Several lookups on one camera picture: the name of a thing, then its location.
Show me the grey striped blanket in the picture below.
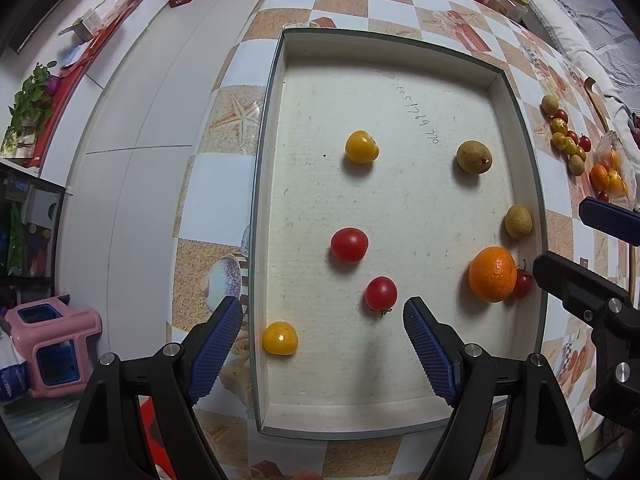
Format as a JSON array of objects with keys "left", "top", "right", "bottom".
[{"left": 560, "top": 0, "right": 640, "bottom": 111}]

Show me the small open cardboard box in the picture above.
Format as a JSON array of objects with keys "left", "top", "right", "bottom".
[{"left": 59, "top": 2, "right": 108, "bottom": 43}]

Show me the checked printed tablecloth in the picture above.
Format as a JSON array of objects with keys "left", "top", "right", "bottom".
[{"left": 165, "top": 0, "right": 640, "bottom": 480}]

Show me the printed paper box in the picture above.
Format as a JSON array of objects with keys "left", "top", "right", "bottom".
[{"left": 0, "top": 125, "right": 42, "bottom": 161}]

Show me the clear plastic bag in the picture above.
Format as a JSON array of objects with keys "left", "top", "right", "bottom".
[{"left": 595, "top": 131, "right": 638, "bottom": 208}]

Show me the pink plastic stool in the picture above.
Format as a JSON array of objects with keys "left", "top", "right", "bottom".
[{"left": 5, "top": 296, "right": 103, "bottom": 400}]

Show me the white foam tray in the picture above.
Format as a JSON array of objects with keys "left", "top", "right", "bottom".
[{"left": 248, "top": 28, "right": 549, "bottom": 442}]

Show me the golden spoon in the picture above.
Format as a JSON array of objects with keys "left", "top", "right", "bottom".
[{"left": 583, "top": 77, "right": 611, "bottom": 133}]

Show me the grey green mat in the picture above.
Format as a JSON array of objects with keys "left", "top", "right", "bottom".
[{"left": 0, "top": 397, "right": 81, "bottom": 471}]

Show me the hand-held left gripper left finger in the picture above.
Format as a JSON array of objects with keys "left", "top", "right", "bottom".
[{"left": 59, "top": 295, "right": 244, "bottom": 480}]

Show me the white blue bag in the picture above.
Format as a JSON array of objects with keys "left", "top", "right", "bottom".
[{"left": 0, "top": 330, "right": 31, "bottom": 403}]

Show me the long red shelf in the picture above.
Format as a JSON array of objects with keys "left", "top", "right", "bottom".
[{"left": 30, "top": 0, "right": 171, "bottom": 166}]

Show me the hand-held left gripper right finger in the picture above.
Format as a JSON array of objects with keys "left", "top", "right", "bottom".
[{"left": 402, "top": 296, "right": 586, "bottom": 480}]

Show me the black frame glass cabinet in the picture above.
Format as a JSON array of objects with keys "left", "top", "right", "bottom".
[{"left": 0, "top": 162, "right": 68, "bottom": 291}]

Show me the clear jar yellow lid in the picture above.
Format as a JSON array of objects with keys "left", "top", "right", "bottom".
[{"left": 486, "top": 0, "right": 530, "bottom": 23}]

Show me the green potted plant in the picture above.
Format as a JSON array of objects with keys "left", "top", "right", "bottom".
[{"left": 9, "top": 61, "right": 58, "bottom": 131}]

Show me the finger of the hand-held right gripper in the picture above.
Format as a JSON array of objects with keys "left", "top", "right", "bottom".
[
  {"left": 532, "top": 251, "right": 640, "bottom": 431},
  {"left": 579, "top": 197, "right": 640, "bottom": 247}
]

